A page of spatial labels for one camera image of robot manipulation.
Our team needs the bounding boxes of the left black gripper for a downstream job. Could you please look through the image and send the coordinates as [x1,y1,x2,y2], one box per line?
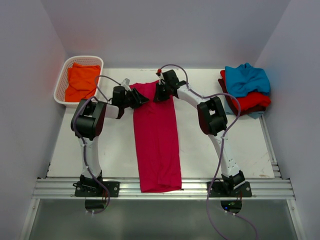
[121,87,149,109]

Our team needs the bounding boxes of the crimson pink t shirt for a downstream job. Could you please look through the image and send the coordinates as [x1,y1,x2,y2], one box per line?
[130,82,182,193]

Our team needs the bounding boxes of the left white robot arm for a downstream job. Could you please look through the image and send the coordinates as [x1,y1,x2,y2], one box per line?
[70,86,150,197]

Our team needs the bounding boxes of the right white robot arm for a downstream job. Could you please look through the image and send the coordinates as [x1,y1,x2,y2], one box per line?
[153,69,246,197]

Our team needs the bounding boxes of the orange t shirt in basket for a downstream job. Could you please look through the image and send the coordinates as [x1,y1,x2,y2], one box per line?
[64,62,101,103]

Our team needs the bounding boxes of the white plastic laundry basket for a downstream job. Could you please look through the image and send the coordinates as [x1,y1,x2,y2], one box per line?
[53,55,104,108]

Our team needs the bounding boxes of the red folded t shirt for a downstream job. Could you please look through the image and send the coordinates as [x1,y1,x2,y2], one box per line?
[219,69,272,113]

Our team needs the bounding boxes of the light blue folded t shirt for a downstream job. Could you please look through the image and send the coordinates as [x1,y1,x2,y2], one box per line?
[224,100,264,119]

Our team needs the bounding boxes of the maroon folded t shirt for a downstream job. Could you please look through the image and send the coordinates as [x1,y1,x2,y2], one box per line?
[217,78,266,118]

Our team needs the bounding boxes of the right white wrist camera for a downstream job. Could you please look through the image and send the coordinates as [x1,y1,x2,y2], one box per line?
[156,68,165,81]

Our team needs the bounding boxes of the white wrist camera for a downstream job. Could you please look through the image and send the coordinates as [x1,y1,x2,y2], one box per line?
[121,78,131,90]
[156,68,165,81]

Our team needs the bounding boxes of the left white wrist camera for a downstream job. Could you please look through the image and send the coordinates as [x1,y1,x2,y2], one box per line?
[121,78,131,90]

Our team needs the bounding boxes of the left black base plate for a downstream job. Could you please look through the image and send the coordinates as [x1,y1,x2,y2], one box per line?
[72,181,120,198]

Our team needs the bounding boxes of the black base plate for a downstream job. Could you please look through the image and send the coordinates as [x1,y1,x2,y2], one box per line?
[72,181,120,198]
[206,179,253,198]

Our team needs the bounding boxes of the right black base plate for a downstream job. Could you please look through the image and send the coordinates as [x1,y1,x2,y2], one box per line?
[206,179,253,198]

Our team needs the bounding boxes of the aluminium front rail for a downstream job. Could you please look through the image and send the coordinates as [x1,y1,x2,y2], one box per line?
[32,177,295,200]

